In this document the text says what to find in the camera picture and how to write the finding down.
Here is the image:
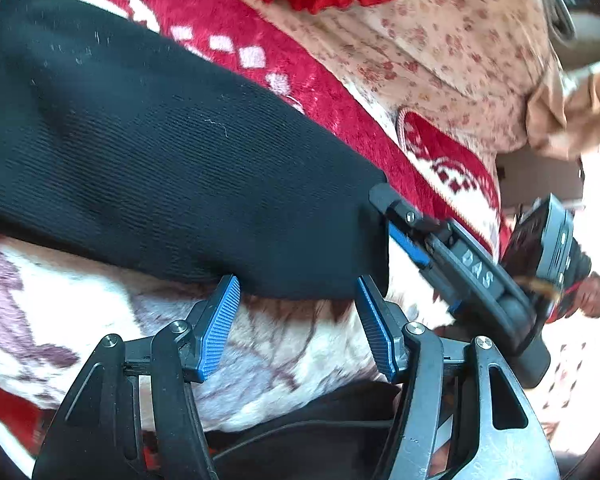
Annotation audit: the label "black knit pants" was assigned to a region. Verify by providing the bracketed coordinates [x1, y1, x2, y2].
[0, 0, 389, 299]

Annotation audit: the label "person's right hand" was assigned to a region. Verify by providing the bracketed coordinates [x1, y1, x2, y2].
[564, 272, 600, 318]

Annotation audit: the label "red and white plush blanket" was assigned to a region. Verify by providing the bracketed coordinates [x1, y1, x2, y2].
[0, 0, 512, 461]

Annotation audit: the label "floral beige quilt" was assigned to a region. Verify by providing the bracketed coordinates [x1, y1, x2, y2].
[240, 0, 557, 169]

